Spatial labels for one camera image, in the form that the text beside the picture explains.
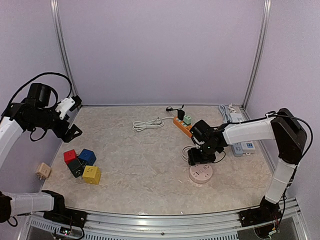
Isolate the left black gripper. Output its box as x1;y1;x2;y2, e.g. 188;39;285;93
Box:
29;105;82;142

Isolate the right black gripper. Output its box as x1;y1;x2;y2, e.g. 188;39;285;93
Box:
187;142;219;166

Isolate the pink round power strip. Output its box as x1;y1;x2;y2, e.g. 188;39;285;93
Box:
188;164;213;184

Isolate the orange power strip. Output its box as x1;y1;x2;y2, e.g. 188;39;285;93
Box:
131;115;198;139

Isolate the mint green plug adapter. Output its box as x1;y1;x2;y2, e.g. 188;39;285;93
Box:
183;114;192;126

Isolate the black power adapter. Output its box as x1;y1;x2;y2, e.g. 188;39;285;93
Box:
166;104;185;121

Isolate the beige plug adapter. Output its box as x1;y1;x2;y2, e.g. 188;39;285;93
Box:
35;162;52;180

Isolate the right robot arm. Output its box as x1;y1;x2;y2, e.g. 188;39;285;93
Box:
187;108;307;222

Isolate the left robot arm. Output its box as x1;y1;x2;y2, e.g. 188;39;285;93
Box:
0;83;82;223

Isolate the red cube socket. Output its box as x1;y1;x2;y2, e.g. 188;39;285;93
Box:
63;149;77;165

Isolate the blue cube socket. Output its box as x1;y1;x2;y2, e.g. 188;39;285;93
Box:
78;148;97;166

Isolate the dark green cube socket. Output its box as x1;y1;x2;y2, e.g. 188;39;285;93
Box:
67;159;86;178

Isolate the blue-grey power strip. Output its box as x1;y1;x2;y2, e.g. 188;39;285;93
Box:
218;104;244;157

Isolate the yellow cube socket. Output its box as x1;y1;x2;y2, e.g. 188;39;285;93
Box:
82;165;101;185

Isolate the white power strip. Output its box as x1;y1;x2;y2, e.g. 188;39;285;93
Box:
226;103;257;156

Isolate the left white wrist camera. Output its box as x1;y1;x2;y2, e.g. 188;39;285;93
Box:
55;95;82;120

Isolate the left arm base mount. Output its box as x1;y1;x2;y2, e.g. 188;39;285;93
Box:
43;208;88;228

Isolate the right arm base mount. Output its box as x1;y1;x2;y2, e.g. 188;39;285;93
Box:
238;208;282;228

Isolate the right aluminium frame post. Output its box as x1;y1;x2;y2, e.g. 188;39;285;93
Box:
241;0;272;110

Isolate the aluminium frame post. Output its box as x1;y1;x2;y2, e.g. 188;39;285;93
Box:
241;0;272;110
49;0;82;109

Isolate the aluminium front rail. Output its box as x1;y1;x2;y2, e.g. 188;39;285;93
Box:
19;198;309;240

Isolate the left aluminium frame post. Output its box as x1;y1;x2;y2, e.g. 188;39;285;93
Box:
49;0;82;109

